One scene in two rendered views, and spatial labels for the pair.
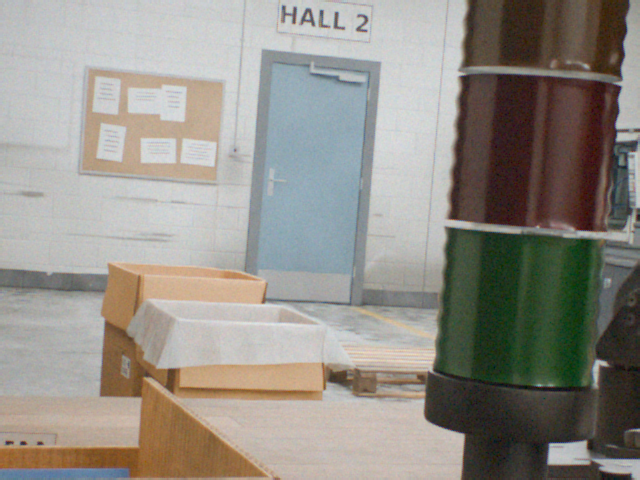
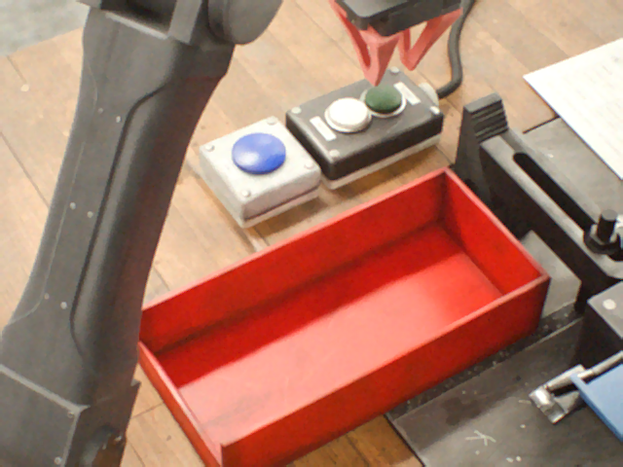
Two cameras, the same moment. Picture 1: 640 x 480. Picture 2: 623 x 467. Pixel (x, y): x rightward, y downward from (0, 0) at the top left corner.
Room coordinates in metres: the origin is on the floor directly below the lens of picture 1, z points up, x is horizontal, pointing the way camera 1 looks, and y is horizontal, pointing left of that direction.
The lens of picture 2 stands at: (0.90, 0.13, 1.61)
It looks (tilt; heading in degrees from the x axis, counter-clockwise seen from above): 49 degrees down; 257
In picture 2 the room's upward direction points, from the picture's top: 1 degrees clockwise
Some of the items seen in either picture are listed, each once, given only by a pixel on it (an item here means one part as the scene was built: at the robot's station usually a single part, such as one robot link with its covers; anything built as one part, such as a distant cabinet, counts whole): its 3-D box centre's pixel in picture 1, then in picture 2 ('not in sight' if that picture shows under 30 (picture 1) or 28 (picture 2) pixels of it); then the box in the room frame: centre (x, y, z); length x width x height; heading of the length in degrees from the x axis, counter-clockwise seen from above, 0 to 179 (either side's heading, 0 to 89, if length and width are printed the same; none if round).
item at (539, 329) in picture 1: (518, 302); not in sight; (0.31, -0.05, 1.07); 0.04 x 0.04 x 0.03
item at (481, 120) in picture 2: not in sight; (498, 169); (0.62, -0.46, 0.95); 0.06 x 0.03 x 0.09; 110
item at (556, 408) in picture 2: not in sight; (587, 383); (0.64, -0.25, 0.98); 0.07 x 0.02 x 0.01; 20
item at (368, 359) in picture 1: (428, 370); not in sight; (7.37, -0.66, 0.07); 1.20 x 1.00 x 0.14; 109
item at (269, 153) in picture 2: not in sight; (259, 158); (0.79, -0.52, 0.93); 0.04 x 0.04 x 0.02
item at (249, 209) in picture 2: not in sight; (259, 182); (0.79, -0.52, 0.90); 0.07 x 0.07 x 0.06; 20
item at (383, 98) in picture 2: not in sight; (382, 105); (0.68, -0.56, 0.93); 0.03 x 0.03 x 0.02
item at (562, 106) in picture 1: (531, 154); not in sight; (0.31, -0.05, 1.10); 0.04 x 0.04 x 0.03
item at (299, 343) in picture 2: not in sight; (344, 321); (0.76, -0.36, 0.93); 0.25 x 0.12 x 0.06; 20
